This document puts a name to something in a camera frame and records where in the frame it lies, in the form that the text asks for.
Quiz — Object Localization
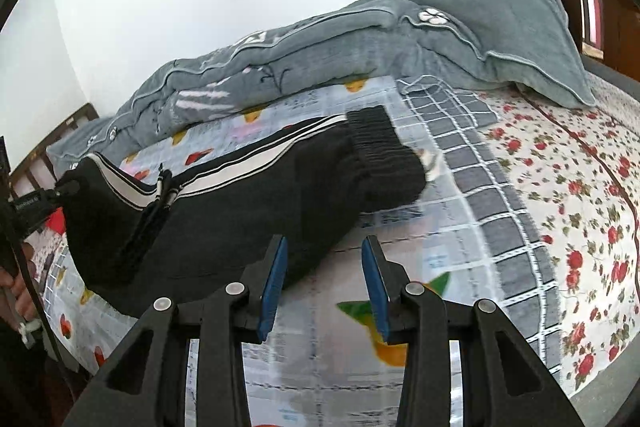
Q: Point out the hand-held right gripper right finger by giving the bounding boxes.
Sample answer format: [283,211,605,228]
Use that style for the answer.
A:
[361,235,586,427]

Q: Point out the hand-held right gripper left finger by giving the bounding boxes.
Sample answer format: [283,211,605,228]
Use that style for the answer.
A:
[62,234,290,427]

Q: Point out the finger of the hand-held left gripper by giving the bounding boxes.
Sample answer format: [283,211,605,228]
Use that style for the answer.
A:
[11,179,81,240]

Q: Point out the black pants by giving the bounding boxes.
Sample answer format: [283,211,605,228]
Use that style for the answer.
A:
[52,106,428,319]

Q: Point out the person's left hand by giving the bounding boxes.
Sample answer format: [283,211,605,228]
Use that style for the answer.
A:
[0,247,38,333]

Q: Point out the red pillow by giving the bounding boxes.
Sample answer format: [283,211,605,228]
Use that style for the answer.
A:
[42,207,67,235]

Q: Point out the fruit print plastic sheet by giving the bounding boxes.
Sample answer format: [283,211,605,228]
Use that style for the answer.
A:
[30,74,481,427]

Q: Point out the wooden bed headboard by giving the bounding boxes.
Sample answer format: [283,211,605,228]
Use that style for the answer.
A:
[10,103,101,188]

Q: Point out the grey checked blanket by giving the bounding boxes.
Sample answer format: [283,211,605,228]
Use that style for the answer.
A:
[397,76,563,408]

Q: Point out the red floral bed sheet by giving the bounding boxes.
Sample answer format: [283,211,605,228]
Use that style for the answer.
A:
[475,87,640,390]

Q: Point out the grey floral quilt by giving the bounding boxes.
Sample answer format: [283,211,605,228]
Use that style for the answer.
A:
[46,4,481,170]

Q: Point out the grey floral pillow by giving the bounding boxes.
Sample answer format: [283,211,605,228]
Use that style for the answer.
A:
[372,0,597,108]

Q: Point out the grey mattress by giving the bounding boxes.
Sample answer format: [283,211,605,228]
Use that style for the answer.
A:
[582,54,640,108]

